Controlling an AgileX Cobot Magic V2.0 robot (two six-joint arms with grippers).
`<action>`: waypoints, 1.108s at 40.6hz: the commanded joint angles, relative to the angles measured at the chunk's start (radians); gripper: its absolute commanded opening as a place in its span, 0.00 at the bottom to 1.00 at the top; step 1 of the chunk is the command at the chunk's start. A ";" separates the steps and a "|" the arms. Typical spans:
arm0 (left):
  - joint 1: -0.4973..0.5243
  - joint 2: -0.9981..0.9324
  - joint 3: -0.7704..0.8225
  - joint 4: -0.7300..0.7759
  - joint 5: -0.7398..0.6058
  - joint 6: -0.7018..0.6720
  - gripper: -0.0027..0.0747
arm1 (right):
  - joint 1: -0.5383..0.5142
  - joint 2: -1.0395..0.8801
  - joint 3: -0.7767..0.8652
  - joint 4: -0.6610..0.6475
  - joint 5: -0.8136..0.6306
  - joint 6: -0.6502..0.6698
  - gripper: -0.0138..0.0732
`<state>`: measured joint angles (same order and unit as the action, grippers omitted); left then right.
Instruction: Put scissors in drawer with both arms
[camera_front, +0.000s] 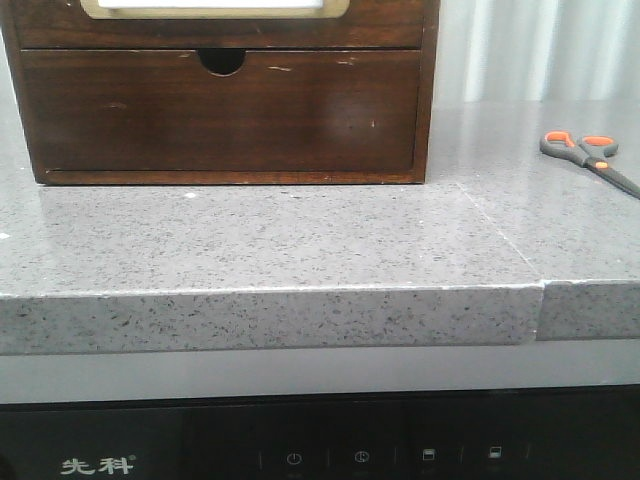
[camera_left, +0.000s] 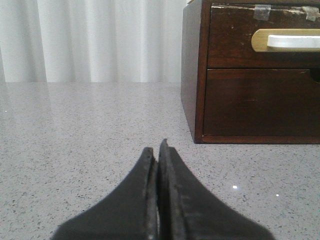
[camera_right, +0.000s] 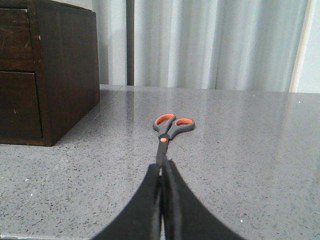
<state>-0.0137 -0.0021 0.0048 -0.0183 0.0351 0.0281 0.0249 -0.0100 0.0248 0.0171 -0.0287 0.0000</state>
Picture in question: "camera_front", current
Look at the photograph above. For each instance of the grey orange scissors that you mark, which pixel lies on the grey orange scissors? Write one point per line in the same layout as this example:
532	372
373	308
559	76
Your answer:
589	152

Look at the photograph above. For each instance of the wooden drawer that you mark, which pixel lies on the wooden drawer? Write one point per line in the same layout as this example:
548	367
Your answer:
367	24
122	110

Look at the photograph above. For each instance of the dark wooden drawer cabinet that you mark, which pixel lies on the dark wooden drawer cabinet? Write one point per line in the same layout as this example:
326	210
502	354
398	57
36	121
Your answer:
223	62

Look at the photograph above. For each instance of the black built-in appliance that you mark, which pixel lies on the black built-in appliance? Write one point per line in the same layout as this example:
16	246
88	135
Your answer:
539	433

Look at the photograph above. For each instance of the white drawer handle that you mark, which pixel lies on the white drawer handle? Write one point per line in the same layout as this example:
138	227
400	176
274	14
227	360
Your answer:
242	4

